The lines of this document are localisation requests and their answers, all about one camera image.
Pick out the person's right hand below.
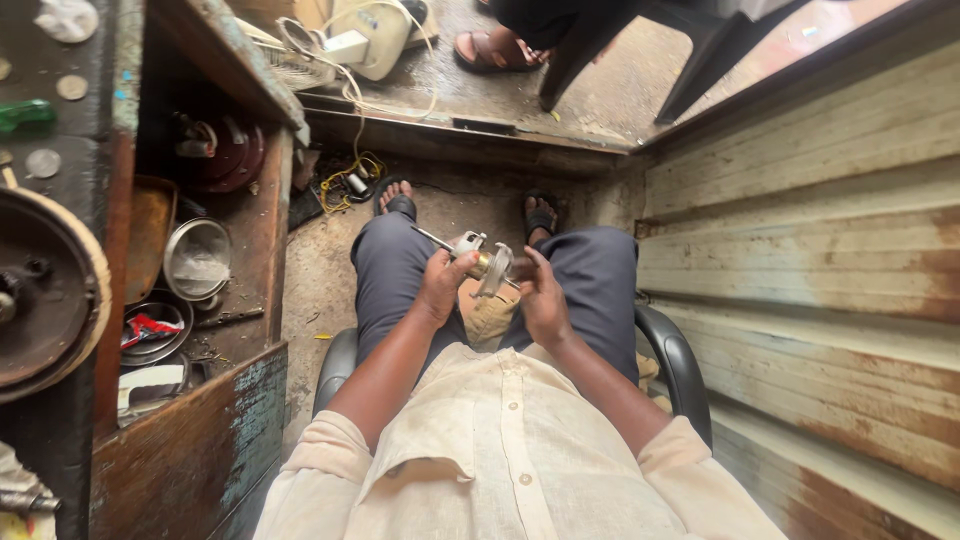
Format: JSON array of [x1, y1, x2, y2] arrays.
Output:
[[513, 246, 575, 348]]

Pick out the person's left hand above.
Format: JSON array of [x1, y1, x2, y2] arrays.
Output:
[[413, 250, 481, 326]]

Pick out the metal motor part with shaft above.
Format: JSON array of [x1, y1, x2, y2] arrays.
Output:
[[410, 225, 526, 300]]

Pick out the tan cloth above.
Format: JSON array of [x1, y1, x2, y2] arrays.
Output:
[[459, 279, 525, 352]]

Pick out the person's right black sandal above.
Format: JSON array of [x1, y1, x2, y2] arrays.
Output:
[[523, 191, 560, 245]]

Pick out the person's black sandal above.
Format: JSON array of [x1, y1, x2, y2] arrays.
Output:
[[373, 176, 418, 223], [523, 191, 560, 245]]

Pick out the person's dark trousers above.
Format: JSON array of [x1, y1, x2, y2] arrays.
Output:
[[350, 211, 640, 385]]

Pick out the black plastic chair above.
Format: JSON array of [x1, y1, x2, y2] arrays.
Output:
[[312, 303, 714, 451]]

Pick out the person's left black sandal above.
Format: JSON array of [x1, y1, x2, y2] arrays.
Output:
[[373, 176, 418, 223]]

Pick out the person's cream shirt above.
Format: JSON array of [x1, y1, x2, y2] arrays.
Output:
[[253, 342, 787, 540]]

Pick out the dark plastic chair legs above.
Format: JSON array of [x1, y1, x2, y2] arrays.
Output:
[[537, 0, 811, 126]]

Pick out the cream appliance body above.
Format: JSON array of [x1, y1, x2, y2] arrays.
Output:
[[326, 0, 430, 82]]

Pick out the white fan grille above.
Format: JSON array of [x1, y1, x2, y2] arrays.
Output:
[[236, 16, 339, 93]]

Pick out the dark red round motor housing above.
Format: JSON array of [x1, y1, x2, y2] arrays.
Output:
[[174, 112, 267, 195]]

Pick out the wooden drawer cabinet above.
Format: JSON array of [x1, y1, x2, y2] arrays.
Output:
[[90, 0, 310, 540]]

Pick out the round steel bowl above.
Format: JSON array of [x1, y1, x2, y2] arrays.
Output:
[[162, 217, 233, 303]]

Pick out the dark round metal pan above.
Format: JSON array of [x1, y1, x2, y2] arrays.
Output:
[[120, 291, 195, 367]]

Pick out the rusty brown metal tray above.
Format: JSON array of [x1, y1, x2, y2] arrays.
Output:
[[124, 174, 180, 306]]

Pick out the red and white packet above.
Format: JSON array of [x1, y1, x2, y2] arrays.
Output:
[[121, 312, 183, 350]]

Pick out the white plastic container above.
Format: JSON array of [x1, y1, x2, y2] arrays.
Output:
[[117, 363, 190, 421]]

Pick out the large rusty round disc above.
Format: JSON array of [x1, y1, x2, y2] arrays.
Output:
[[0, 186, 114, 406]]

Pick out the green plastic item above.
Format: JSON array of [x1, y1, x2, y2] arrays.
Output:
[[0, 99, 57, 136]]

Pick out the crumpled white plastic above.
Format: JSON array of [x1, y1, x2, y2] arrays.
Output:
[[33, 0, 100, 44]]

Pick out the yellow coiled wire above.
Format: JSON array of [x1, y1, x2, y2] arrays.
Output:
[[318, 151, 387, 215]]

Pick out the white cable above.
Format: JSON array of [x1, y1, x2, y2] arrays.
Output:
[[300, 0, 440, 162]]

